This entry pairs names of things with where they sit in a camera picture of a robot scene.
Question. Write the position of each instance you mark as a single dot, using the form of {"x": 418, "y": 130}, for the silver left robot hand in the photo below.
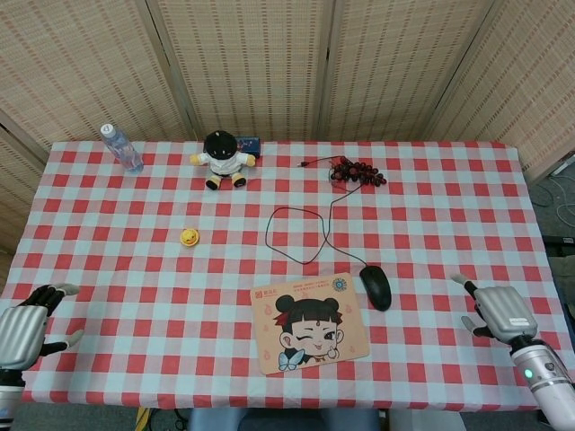
{"x": 20, "y": 330}

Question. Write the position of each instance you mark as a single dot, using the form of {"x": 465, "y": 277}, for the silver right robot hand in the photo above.
{"x": 505, "y": 312}

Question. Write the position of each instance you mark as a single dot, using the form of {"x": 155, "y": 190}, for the black computer mouse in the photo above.
{"x": 376, "y": 287}

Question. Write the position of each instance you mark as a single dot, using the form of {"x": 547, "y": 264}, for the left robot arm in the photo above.
{"x": 8, "y": 390}

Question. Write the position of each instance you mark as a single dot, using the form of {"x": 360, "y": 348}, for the cartoon girl mouse pad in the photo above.
{"x": 310, "y": 323}

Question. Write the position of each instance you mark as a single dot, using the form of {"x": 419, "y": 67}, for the black floor device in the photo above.
{"x": 561, "y": 244}

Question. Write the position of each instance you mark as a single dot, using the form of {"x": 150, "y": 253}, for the woven folding screen panel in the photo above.
{"x": 81, "y": 63}
{"x": 13, "y": 179}
{"x": 251, "y": 63}
{"x": 395, "y": 63}
{"x": 525, "y": 72}

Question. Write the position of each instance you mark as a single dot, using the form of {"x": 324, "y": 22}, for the red white checkered tablecloth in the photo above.
{"x": 179, "y": 292}

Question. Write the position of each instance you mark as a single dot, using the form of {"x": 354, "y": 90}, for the yellow rubber duck toy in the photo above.
{"x": 189, "y": 237}

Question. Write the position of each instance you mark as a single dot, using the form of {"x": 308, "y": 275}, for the dark red grape bunch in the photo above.
{"x": 357, "y": 170}

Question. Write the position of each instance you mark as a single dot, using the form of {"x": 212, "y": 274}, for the clear plastic water bottle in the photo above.
{"x": 122, "y": 149}

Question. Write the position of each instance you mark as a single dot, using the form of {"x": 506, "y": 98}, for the black-haired plush doll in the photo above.
{"x": 222, "y": 159}

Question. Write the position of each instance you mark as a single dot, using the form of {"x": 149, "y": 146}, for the dark blue box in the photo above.
{"x": 250, "y": 144}

